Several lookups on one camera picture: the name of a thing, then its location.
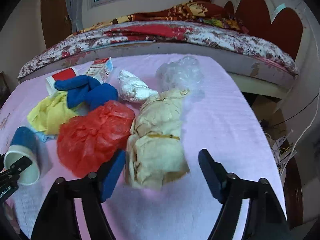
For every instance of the clear plastic bag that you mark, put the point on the clear plastic bag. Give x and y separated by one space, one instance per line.
183 74

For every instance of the red paper cup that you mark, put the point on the red paper cup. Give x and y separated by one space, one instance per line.
65 74

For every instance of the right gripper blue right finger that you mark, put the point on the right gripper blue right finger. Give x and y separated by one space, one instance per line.
214 174

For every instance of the red patterned blanket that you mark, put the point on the red patterned blanket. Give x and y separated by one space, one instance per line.
197 11

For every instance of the brown wooden door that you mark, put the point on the brown wooden door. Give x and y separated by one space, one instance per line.
56 24

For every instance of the bed with floral sheet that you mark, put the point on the bed with floral sheet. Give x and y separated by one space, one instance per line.
238 53

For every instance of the red white milk carton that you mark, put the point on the red white milk carton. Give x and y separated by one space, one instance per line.
100 69

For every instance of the cardboard box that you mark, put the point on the cardboard box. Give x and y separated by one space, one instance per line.
268 112

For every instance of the red plastic bag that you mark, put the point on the red plastic bag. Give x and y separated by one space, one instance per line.
86 142

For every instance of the grey curtain left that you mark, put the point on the grey curtain left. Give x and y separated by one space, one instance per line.
74 9

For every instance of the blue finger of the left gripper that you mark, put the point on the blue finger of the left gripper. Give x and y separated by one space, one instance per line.
18 164

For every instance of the blue cloth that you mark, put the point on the blue cloth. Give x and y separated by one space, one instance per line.
86 89

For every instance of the white tissue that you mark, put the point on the white tissue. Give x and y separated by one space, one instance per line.
133 89

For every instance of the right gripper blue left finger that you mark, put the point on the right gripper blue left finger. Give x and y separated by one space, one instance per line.
109 173

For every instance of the beige paper bag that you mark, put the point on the beige paper bag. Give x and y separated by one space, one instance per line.
155 155

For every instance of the yellow cloth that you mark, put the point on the yellow cloth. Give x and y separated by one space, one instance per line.
52 112

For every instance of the red heart headboard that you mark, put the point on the red heart headboard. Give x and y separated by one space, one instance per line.
285 30

